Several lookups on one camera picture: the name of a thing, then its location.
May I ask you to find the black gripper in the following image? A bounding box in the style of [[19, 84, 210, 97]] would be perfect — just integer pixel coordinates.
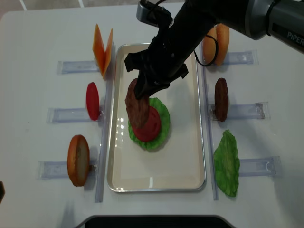
[[124, 25, 189, 100]]

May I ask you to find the brown meat patty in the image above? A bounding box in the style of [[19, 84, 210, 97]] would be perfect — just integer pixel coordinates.
[[215, 78, 229, 122], [125, 78, 150, 129]]

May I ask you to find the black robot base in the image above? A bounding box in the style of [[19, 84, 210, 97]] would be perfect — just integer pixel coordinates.
[[80, 215, 233, 228]]

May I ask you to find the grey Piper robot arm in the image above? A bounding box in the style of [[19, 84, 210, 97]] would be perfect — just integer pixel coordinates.
[[124, 0, 304, 99]]

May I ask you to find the lettuce leaf on tray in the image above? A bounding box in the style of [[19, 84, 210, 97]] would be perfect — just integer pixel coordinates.
[[128, 98, 171, 151]]

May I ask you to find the tomato slice on tray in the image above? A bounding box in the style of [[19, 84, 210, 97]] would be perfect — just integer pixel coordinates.
[[132, 106, 161, 142]]

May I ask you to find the orange cheese slice right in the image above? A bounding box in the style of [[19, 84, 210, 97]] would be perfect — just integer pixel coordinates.
[[104, 30, 113, 73]]

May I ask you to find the orange cheese slice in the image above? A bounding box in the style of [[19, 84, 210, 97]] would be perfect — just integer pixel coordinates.
[[92, 24, 105, 78], [104, 30, 113, 73]]

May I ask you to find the standing red tomato slice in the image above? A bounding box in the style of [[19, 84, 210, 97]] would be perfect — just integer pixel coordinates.
[[86, 82, 100, 121]]

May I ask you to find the orange cheese slice left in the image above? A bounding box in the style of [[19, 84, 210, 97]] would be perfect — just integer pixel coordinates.
[[92, 24, 105, 78]]

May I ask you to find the standing brown meat patty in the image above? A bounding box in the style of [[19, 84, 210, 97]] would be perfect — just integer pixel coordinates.
[[215, 78, 229, 122]]

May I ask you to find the standing green lettuce leaf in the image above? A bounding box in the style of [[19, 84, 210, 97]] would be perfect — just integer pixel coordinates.
[[213, 130, 240, 197]]

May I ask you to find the standing bun slice outer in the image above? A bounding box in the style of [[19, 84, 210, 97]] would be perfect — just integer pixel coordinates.
[[202, 27, 217, 65]]

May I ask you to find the standing bun slice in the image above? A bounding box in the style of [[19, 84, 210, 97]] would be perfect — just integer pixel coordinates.
[[202, 27, 217, 65], [215, 23, 230, 66], [67, 134, 90, 187]]

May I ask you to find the white rectangular tray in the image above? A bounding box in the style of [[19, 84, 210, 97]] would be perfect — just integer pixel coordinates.
[[107, 44, 206, 192]]

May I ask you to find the standing bun slice inner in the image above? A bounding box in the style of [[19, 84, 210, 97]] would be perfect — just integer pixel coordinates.
[[215, 23, 230, 66]]

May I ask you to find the standing bun slice near left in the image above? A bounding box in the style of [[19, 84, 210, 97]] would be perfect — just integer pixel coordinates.
[[67, 134, 90, 187]]

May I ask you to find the clear acrylic rack left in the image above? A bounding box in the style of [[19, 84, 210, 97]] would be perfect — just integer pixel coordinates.
[[38, 45, 116, 203]]

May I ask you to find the clear acrylic rack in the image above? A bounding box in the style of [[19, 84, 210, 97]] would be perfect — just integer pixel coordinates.
[[194, 50, 282, 200], [38, 45, 116, 203]]

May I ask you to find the clear acrylic rack right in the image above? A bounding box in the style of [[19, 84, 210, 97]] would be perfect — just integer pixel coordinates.
[[194, 50, 282, 200]]

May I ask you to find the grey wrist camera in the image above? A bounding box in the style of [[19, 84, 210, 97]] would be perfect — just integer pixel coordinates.
[[136, 0, 173, 27]]

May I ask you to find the black cable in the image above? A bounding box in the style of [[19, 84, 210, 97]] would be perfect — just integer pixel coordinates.
[[193, 34, 219, 67]]

